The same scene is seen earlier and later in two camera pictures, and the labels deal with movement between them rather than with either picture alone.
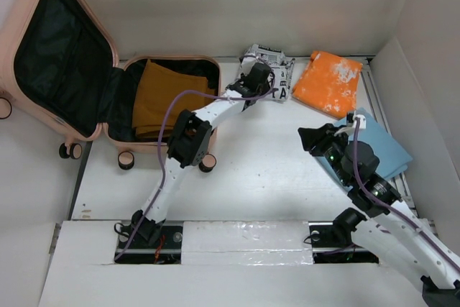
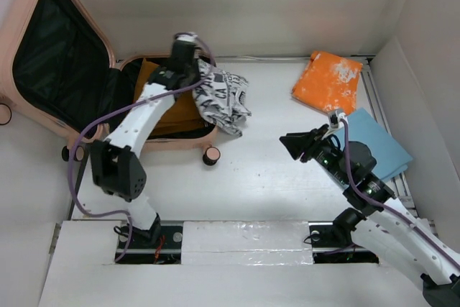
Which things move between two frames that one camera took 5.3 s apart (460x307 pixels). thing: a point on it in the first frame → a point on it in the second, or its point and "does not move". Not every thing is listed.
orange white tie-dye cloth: (328, 83) does not move
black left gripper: (244, 75) → (195, 65)
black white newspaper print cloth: (281, 67) → (220, 97)
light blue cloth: (392, 159) does not move
